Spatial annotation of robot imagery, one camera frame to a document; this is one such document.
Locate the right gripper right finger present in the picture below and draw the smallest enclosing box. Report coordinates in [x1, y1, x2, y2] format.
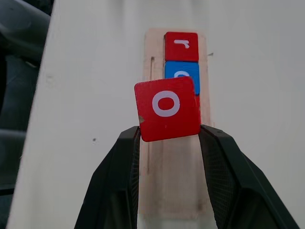
[199, 124, 301, 229]

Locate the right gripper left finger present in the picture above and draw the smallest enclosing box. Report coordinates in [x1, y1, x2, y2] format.
[73, 125, 142, 229]

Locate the red letter tile o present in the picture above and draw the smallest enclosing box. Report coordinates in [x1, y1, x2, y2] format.
[134, 76, 202, 143]

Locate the wooden letter tray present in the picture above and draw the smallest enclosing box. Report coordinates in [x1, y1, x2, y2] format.
[142, 28, 213, 221]

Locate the blue letter tile o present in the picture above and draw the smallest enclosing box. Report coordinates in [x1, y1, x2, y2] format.
[164, 61, 201, 96]

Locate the red letter tile r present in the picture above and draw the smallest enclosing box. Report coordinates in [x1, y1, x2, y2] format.
[164, 31, 199, 62]

